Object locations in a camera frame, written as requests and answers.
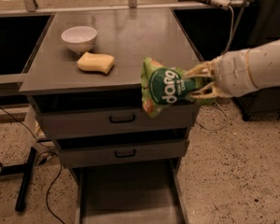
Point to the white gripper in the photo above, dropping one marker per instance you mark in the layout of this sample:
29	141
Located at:
232	73

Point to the green rice chip bag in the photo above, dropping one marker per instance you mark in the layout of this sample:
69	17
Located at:
163	87

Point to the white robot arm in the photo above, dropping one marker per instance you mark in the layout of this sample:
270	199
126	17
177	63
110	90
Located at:
264	65

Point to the grey top drawer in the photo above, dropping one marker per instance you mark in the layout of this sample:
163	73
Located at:
103	121

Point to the grey drawer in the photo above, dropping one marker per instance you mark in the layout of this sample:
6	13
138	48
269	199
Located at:
145	192
148	151
103	121

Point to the grey middle drawer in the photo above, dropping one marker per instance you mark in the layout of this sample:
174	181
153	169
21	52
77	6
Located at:
148	151

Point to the grey bottom drawer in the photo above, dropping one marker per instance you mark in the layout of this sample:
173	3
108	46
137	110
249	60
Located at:
145	192

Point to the grey drawer cabinet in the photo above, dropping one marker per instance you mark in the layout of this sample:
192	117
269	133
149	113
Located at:
55	84

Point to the dark cabinet at right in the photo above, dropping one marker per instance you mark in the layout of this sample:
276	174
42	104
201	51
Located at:
260	24

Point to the yellow sponge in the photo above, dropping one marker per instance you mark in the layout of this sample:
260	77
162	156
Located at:
91	62

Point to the white ceramic bowl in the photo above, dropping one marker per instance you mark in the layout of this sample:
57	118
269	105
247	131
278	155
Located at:
80	39

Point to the black table leg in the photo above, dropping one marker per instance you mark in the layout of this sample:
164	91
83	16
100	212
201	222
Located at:
27	173

